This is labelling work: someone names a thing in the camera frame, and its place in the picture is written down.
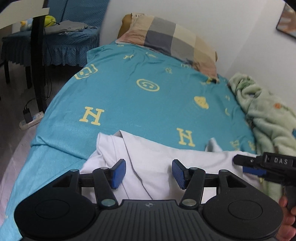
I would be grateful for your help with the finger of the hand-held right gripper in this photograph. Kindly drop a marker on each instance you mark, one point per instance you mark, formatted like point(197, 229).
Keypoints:
point(247, 160)
point(253, 171)

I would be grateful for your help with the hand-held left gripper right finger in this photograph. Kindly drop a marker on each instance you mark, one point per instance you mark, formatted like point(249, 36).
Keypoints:
point(179, 172)

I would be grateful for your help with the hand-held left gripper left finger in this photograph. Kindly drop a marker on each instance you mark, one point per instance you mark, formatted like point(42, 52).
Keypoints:
point(119, 172)

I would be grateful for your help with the white t-shirt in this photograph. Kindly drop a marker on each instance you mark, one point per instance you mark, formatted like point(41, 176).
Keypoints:
point(157, 157)

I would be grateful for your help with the person's right hand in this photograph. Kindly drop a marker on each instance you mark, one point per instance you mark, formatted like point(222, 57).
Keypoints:
point(289, 227)

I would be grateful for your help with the green fleece blanket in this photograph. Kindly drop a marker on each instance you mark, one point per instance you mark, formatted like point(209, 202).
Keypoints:
point(266, 115)

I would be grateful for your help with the bed with teal sheet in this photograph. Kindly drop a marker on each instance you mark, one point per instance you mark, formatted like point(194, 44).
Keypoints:
point(138, 109)

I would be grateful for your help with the white power strip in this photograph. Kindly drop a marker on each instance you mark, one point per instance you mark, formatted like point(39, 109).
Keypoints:
point(34, 119)

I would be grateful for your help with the black charger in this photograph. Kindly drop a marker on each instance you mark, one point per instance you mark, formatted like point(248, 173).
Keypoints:
point(27, 115)

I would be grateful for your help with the wooden table with black legs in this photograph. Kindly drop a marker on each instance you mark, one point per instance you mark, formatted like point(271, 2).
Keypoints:
point(39, 69)

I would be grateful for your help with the plaid pillow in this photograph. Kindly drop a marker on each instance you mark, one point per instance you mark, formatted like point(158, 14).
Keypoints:
point(175, 37)

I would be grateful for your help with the grey cloth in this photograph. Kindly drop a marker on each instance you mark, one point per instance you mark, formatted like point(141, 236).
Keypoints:
point(69, 26)

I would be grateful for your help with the yellow-green plush toy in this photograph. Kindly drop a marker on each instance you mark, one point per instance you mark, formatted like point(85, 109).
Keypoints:
point(49, 20)

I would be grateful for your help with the framed wall picture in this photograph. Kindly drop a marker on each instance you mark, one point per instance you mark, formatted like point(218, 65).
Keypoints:
point(288, 20)

